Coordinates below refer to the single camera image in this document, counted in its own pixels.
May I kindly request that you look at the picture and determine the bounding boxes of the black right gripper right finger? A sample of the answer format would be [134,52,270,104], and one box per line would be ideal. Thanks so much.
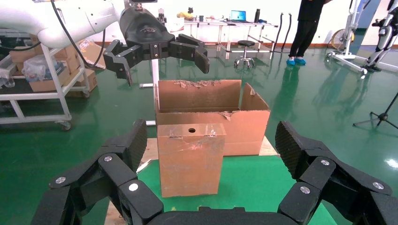
[275,121,398,225]

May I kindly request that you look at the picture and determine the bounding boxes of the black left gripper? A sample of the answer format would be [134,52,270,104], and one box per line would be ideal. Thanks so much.
[103,7,210,87]

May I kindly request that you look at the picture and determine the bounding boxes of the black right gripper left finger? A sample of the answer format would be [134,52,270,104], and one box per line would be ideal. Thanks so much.
[30,119,164,225]

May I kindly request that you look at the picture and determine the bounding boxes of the small cardboard box with hole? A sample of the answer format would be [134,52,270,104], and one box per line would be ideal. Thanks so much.
[157,123,227,198]

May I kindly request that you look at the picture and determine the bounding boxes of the flat cardboard sheet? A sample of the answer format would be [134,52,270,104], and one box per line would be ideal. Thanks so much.
[78,39,107,70]

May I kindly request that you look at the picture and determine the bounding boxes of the cardboard box on floor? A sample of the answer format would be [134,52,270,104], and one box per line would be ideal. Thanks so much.
[66,68,98,99]

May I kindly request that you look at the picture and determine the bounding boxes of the large open cardboard carton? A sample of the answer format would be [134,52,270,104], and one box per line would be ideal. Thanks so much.
[154,79,271,157]

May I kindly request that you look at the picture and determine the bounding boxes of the stacked cardboard boxes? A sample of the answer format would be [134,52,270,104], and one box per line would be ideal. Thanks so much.
[8,34,81,75]

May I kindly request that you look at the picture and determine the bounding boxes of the cardboard box on cart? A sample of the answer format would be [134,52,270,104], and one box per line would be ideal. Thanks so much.
[28,66,71,93]

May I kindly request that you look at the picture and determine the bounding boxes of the green table cloth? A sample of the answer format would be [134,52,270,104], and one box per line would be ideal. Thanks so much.
[137,155,338,225]

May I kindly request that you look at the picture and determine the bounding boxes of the white background table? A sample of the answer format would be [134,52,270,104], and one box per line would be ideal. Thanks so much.
[183,19,279,60]

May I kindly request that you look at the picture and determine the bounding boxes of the black tripod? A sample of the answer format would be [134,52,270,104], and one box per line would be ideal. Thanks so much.
[352,91,398,130]

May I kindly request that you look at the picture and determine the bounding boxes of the black round stool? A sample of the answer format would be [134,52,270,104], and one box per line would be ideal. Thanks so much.
[234,40,256,69]

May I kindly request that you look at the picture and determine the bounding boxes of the open laptop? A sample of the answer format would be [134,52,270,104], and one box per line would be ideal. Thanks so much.
[230,10,253,23]

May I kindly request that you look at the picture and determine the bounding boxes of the white metal cart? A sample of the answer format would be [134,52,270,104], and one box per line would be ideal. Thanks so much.
[0,29,91,131]

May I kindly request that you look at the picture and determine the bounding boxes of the clear plastic bag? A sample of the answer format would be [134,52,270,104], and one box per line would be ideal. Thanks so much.
[21,54,59,83]

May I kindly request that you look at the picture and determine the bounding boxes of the yellow wheel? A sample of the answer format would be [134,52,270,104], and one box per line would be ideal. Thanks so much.
[330,28,355,50]

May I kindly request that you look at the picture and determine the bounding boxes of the person in black clothes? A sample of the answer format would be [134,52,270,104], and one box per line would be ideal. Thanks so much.
[286,0,333,67]

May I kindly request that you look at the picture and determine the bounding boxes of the white equipment stand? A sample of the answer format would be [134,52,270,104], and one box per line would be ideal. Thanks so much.
[326,0,398,75]

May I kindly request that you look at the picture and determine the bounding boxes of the black and silver robot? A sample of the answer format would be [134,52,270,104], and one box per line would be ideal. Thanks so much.
[364,0,398,72]

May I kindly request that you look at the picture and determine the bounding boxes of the white metal table frame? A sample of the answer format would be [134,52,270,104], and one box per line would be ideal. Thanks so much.
[139,59,160,127]

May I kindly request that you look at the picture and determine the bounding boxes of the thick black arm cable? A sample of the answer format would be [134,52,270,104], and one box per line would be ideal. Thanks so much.
[49,0,107,70]

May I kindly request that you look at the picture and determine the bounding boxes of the black curved hose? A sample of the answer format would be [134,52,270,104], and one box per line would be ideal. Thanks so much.
[273,12,284,53]
[281,13,293,53]

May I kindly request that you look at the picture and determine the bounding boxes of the thin black cable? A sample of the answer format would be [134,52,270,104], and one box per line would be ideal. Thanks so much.
[0,42,42,52]

